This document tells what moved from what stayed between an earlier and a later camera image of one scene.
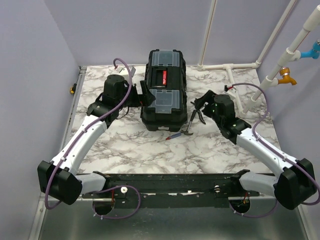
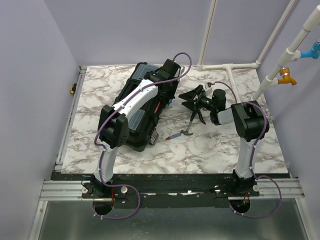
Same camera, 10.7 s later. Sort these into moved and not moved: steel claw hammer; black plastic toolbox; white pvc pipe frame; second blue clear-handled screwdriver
Moved: black plastic toolbox
Not moved: steel claw hammer; second blue clear-handled screwdriver; white pvc pipe frame
